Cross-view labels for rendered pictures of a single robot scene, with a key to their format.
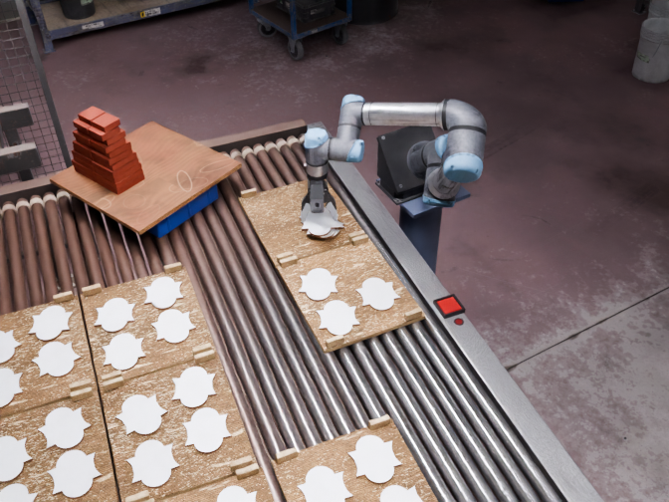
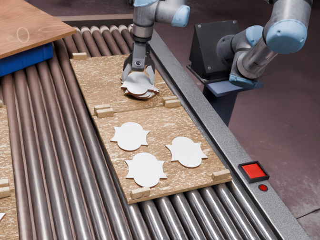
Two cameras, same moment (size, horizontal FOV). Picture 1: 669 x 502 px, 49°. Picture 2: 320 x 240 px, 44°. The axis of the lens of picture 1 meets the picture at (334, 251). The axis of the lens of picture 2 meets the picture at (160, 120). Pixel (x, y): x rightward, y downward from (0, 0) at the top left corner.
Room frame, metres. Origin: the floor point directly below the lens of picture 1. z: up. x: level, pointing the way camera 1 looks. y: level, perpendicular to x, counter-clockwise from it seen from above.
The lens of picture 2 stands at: (0.72, 0.03, 1.82)
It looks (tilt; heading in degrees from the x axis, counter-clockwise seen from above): 37 degrees down; 356
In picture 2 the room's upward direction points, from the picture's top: 8 degrees clockwise
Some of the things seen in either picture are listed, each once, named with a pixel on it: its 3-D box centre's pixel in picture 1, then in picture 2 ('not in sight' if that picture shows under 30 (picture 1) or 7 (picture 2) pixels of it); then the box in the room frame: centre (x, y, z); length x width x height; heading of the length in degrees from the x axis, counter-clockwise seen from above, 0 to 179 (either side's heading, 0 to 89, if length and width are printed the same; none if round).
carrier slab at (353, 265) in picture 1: (348, 291); (158, 146); (1.73, -0.04, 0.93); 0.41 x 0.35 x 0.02; 23
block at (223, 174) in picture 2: (413, 314); (220, 175); (1.60, -0.24, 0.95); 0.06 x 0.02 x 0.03; 113
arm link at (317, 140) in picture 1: (317, 146); (145, 8); (2.05, 0.05, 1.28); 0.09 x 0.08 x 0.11; 78
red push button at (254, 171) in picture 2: (449, 306); (253, 172); (1.66, -0.36, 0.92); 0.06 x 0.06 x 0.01; 21
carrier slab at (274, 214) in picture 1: (301, 218); (121, 81); (2.11, 0.12, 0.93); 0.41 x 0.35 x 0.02; 23
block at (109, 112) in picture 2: (288, 261); (105, 113); (1.86, 0.16, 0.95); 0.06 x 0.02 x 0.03; 113
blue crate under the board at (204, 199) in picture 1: (160, 192); (2, 44); (2.23, 0.65, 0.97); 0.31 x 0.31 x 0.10; 51
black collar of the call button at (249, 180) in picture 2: (449, 306); (253, 171); (1.66, -0.36, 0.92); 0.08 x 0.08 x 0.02; 21
